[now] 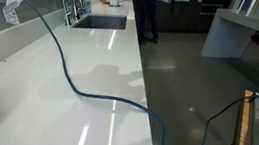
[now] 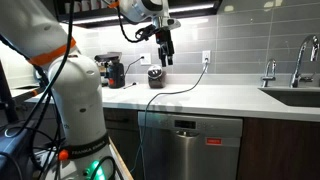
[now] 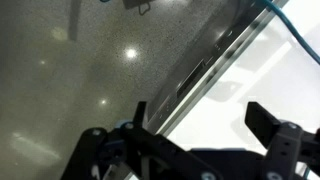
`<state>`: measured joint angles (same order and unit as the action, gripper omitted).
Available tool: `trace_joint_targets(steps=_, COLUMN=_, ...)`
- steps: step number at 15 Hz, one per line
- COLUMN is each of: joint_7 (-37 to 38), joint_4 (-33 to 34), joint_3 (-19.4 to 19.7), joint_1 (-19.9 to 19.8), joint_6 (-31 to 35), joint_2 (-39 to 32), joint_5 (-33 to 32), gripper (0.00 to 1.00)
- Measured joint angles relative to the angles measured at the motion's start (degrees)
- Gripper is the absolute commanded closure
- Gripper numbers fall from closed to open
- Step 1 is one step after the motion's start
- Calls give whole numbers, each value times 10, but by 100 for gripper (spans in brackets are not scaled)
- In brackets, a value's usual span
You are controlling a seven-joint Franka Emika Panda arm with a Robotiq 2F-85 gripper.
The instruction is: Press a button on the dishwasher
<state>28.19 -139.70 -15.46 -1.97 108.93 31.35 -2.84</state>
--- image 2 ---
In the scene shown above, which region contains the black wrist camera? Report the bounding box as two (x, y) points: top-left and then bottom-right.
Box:
(134, 24), (158, 42)

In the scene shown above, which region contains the dark wooden cabinet door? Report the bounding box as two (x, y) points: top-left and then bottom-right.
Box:
(237, 117), (320, 180)

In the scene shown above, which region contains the tall chrome kitchen faucet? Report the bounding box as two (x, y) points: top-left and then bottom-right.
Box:
(289, 34), (320, 89)

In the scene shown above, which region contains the dark upper shelf cabinet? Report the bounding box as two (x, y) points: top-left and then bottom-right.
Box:
(53, 0), (224, 29)

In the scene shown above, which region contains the grey undermount sink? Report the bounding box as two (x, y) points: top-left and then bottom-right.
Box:
(258, 85), (320, 109)

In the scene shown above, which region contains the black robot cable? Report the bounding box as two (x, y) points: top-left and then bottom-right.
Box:
(0, 0), (158, 180)

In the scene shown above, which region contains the dark round jar appliance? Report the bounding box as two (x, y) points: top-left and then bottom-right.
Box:
(147, 64), (167, 90)

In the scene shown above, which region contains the dark wooden drawer cabinet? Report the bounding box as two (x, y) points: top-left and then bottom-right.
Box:
(102, 108), (145, 180)

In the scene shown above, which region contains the stainless steel dishwasher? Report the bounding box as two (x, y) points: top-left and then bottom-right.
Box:
(137, 110), (244, 180)

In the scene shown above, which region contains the small dark brush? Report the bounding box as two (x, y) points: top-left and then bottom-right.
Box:
(122, 81), (138, 90)

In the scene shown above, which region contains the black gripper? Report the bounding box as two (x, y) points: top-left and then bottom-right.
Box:
(154, 27), (176, 68)

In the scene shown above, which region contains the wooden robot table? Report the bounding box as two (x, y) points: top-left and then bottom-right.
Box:
(108, 141), (135, 180)

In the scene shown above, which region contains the black grinder cord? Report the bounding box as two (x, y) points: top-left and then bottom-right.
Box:
(123, 56), (145, 76)

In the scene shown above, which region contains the small chrome faucet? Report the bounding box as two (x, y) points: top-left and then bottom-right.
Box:
(260, 58), (278, 89)

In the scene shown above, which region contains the black metal stand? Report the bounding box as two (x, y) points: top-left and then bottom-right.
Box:
(0, 59), (20, 125)

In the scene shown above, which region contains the white wall outlet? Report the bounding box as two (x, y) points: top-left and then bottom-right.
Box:
(201, 50), (212, 65)
(139, 52), (152, 66)

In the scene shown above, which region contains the black coffee grinder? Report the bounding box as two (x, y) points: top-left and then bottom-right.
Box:
(94, 51), (127, 89)

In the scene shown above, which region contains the teal power cable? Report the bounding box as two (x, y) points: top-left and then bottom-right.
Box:
(129, 59), (210, 175)

